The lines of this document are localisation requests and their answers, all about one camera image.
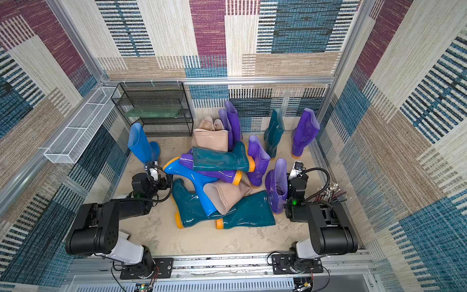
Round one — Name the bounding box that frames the beige boot standing front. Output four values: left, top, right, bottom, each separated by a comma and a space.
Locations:
192, 128, 229, 152

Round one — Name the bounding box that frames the beige boot lying in pile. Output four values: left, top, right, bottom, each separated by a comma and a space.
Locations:
203, 180, 265, 215

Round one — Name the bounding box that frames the black wire shelf rack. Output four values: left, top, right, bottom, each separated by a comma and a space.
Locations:
111, 82, 194, 137

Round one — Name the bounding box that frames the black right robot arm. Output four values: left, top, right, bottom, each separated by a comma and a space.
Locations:
285, 165, 359, 273

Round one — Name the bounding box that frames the beige boot back left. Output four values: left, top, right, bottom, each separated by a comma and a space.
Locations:
198, 116, 215, 131

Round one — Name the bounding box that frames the purple boot lying in pile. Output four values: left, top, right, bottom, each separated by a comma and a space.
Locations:
180, 153, 242, 186

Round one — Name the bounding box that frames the white wire mesh basket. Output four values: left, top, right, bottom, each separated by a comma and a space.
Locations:
44, 86, 116, 164

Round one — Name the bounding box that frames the teal boot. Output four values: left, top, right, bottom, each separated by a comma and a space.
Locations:
215, 191, 276, 230
192, 142, 255, 173
264, 108, 285, 159
172, 179, 225, 229

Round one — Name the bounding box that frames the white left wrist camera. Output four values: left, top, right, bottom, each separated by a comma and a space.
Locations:
145, 161, 159, 181

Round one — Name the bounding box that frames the green pad on shelf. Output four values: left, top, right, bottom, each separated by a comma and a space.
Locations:
124, 106, 182, 118

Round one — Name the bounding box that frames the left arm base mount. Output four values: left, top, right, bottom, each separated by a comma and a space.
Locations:
120, 257, 174, 280

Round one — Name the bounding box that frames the teal boot standing back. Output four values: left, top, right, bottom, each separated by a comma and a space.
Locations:
264, 108, 285, 159

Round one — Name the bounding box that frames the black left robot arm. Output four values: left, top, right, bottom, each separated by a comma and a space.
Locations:
65, 173, 173, 281

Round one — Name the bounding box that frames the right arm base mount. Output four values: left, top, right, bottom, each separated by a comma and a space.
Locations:
266, 253, 324, 274

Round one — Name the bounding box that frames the blue boot from pile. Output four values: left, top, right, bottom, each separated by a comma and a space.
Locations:
162, 156, 217, 216

